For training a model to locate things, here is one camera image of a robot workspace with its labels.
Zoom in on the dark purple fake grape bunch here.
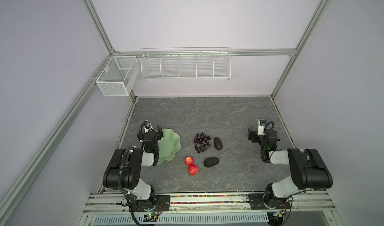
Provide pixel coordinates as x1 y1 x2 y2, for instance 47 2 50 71
194 132 212 153

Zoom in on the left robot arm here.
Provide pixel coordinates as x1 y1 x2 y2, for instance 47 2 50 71
103 127 164 211

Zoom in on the light green wavy fruit bowl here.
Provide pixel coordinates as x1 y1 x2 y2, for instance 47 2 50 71
157 128 181 164

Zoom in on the red apple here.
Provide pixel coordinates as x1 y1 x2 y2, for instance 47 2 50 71
189 165 200 176
185 156 195 166

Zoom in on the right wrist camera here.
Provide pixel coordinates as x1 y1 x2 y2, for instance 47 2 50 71
258 119 268 136

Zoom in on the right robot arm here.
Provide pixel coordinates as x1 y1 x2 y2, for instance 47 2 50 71
248 120 333 209

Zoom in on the dark avocado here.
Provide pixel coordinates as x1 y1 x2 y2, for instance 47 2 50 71
204 157 220 168
214 137 223 151

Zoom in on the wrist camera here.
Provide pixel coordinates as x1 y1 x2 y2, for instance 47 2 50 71
258 119 268 136
142 120 153 133

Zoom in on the long white wire basket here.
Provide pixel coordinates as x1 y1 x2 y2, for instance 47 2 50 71
141 48 232 80

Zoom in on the small white mesh basket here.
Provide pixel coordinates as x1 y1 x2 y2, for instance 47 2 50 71
96 56 140 96

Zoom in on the aluminium front rail frame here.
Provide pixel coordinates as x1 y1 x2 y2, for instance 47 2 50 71
79 191 344 226

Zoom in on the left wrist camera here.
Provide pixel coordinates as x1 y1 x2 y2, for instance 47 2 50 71
142 120 153 133

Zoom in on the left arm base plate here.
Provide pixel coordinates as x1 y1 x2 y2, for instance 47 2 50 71
130 195 171 212

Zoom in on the white vented cable duct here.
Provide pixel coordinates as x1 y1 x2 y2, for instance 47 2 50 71
93 212 269 226

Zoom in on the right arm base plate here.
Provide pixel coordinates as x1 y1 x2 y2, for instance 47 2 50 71
246 193 291 210

